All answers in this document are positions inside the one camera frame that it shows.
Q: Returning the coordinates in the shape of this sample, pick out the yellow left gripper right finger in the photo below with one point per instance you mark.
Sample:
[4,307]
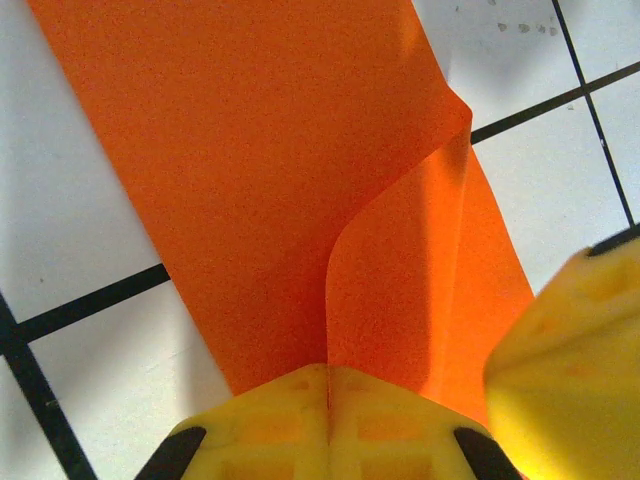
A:
[400,440]

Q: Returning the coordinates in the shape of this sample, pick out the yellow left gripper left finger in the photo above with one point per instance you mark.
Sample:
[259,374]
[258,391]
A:
[260,430]

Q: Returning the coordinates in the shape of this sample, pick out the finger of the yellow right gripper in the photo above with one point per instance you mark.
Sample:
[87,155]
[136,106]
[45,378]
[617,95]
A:
[575,375]

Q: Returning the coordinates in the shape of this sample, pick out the orange cloth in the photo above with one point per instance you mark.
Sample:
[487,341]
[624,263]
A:
[250,175]

